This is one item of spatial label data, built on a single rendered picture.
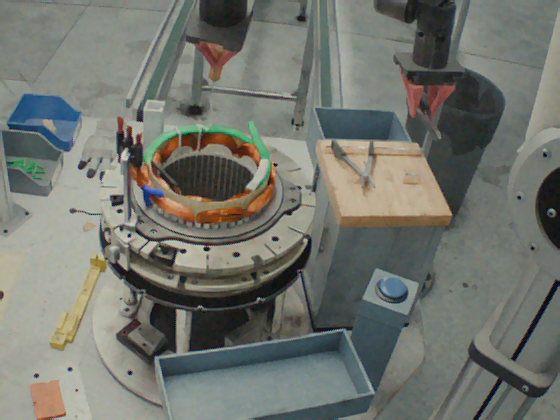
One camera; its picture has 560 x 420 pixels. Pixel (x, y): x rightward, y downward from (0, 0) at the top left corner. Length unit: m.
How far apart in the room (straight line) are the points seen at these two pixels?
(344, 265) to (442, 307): 1.37
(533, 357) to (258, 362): 0.35
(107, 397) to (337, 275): 0.44
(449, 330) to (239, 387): 1.62
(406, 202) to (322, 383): 0.37
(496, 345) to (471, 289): 1.82
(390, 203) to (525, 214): 0.53
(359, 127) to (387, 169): 0.19
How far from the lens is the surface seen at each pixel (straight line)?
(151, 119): 1.02
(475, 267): 2.68
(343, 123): 1.32
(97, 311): 1.23
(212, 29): 0.79
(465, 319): 2.47
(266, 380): 0.87
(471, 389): 0.82
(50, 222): 1.43
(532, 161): 0.56
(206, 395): 0.85
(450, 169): 2.62
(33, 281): 1.32
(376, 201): 1.09
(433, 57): 1.04
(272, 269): 0.95
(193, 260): 0.90
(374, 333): 1.02
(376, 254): 1.13
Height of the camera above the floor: 1.73
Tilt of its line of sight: 39 degrees down
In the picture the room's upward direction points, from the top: 9 degrees clockwise
